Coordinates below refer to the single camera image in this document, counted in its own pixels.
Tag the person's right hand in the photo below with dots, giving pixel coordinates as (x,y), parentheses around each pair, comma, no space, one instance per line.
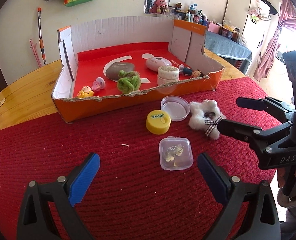
(288,179)

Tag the orange cardboard box tray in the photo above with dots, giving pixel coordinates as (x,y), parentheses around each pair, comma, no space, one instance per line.
(87,50)

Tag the blue-grey covered side table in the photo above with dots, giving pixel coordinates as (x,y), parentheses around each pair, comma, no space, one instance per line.
(229,50)

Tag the white fluffy bow plush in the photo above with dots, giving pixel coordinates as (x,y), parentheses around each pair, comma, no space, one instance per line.
(205,117)

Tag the orange-tipped broom handle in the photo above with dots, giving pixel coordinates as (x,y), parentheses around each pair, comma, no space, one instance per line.
(39,10)

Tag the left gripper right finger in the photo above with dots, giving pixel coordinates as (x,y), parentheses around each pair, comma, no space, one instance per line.
(261,218)

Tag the grey eye shadow case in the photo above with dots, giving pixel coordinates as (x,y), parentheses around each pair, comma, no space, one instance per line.
(113,70)

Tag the yellow round cap container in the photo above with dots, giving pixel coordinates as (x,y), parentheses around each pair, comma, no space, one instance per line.
(158,122)

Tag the pink curtain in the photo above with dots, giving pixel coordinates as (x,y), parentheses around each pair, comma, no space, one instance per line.
(287,19)

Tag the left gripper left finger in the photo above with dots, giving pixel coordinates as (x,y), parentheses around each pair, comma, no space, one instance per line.
(35,219)

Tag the white glitter-lid cream jar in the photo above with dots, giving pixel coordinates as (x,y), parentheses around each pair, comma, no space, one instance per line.
(167,74)

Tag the pink round mini camera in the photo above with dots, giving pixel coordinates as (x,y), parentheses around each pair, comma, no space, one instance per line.
(154,63)

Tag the blue suit boy figurine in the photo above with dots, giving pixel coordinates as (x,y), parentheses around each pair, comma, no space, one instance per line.
(187,71)

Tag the pink yellow small figurine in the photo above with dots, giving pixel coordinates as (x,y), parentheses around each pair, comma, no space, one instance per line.
(87,91)

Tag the green fuzzy frog toy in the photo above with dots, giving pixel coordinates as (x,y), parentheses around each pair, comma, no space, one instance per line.
(128,82)

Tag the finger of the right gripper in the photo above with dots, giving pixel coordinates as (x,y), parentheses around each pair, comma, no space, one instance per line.
(248,103)
(237,130)

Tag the white cabinet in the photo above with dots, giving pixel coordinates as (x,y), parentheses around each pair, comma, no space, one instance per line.
(253,18)

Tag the pink rabbit plush toy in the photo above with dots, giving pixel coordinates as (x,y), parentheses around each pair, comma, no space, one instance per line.
(158,7)

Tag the clear small plastic box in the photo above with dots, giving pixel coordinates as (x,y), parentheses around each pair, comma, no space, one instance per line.
(175,154)

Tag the white round jar lid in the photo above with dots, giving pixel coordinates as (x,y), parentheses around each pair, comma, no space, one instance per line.
(176,107)

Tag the red knitted table mat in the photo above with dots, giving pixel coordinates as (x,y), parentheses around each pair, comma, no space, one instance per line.
(131,196)

